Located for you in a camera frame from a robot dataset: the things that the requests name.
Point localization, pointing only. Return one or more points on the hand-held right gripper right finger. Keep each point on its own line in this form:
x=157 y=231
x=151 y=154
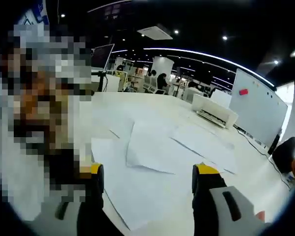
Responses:
x=211 y=209

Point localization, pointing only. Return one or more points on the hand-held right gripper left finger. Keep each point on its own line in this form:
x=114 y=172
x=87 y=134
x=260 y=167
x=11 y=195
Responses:
x=90 y=209

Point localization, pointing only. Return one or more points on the white cloth sheet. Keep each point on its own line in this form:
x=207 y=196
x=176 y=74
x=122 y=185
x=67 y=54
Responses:
x=149 y=147

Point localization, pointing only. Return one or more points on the person's right hand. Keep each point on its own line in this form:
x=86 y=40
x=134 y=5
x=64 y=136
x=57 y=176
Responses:
x=261 y=216

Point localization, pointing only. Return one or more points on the black office chair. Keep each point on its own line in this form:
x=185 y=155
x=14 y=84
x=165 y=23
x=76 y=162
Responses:
x=284 y=155

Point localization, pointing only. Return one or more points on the white printer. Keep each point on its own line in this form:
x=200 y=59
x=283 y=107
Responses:
x=218 y=113

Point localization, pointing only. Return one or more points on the whiteboard on stand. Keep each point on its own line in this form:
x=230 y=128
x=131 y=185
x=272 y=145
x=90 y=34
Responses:
x=257 y=110

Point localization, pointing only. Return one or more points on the white box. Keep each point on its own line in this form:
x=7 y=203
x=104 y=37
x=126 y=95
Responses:
x=222 y=98

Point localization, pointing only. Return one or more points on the red whiteboard eraser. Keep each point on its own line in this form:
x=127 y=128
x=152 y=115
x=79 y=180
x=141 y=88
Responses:
x=243 y=92

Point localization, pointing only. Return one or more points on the ceiling air conditioner unit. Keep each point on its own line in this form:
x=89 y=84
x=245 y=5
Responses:
x=154 y=31

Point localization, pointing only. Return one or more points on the blue white wall poster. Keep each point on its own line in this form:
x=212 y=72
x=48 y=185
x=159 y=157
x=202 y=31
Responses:
x=36 y=14

